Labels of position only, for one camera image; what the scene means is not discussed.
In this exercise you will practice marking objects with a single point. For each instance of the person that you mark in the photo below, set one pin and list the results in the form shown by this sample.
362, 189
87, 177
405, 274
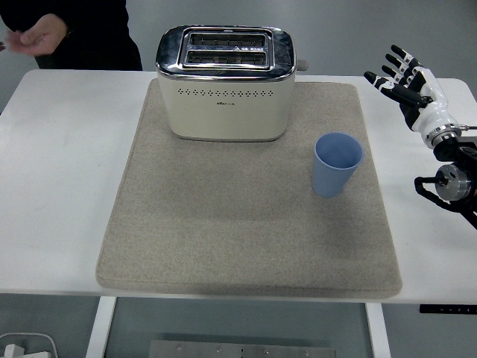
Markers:
85, 33

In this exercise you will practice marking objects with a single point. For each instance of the white box with rounded corners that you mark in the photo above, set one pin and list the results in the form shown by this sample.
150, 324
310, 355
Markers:
26, 345

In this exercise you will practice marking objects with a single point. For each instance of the blue ribbed plastic cup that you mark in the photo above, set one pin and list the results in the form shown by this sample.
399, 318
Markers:
334, 168

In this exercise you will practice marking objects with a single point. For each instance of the black table control panel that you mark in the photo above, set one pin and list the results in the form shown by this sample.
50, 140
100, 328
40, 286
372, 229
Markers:
447, 308

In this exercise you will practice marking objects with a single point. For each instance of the cream and chrome toaster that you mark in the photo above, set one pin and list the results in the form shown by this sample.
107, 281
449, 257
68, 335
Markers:
223, 108

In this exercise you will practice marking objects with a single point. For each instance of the beige fabric table mat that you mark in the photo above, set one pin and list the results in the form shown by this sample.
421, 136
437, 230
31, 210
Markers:
231, 216

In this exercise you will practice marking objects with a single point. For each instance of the person's hand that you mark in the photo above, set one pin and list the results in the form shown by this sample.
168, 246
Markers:
33, 39

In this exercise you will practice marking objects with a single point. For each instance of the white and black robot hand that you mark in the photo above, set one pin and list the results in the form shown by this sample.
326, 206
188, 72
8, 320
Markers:
428, 108

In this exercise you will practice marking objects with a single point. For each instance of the white table leg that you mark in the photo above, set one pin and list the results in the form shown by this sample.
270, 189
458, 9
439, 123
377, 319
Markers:
378, 332
100, 328

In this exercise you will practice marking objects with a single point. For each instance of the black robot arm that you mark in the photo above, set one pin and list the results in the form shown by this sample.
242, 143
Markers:
452, 168

